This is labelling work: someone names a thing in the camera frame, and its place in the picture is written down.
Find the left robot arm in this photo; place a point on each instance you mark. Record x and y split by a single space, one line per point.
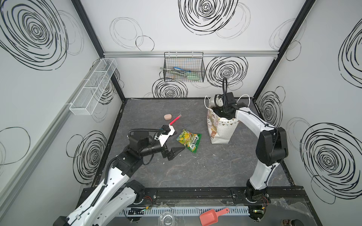
116 192

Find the pink marker pen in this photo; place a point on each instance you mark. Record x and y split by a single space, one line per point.
175 120

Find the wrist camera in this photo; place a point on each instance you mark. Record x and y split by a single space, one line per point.
218 100
167 131

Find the blue green tools in basket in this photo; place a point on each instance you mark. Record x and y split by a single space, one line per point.
181 74

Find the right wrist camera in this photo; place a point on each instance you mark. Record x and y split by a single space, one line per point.
218 100

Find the pink round eraser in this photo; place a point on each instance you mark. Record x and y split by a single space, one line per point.
167 117

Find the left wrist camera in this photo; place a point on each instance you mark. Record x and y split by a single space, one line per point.
167 131

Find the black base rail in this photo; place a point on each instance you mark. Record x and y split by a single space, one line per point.
234 193

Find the pink plastic scoop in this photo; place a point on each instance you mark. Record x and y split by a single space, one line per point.
211 217

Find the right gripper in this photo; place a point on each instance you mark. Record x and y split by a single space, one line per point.
216 110

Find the black wire wall basket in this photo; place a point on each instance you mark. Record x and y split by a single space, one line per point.
190 61

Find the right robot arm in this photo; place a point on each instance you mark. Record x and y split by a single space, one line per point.
271 147

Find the clear plastic wall shelf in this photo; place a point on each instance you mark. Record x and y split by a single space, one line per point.
95 84

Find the white patterned paper bag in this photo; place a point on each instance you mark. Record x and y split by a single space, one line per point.
220 129

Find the clear glass bowl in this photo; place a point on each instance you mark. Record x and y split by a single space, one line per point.
166 219

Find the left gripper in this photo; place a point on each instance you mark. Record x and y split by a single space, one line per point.
172 153

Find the white cable duct strip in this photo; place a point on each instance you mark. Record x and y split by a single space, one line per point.
182 211

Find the green Fox's candy bag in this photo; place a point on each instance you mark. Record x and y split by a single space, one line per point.
190 140

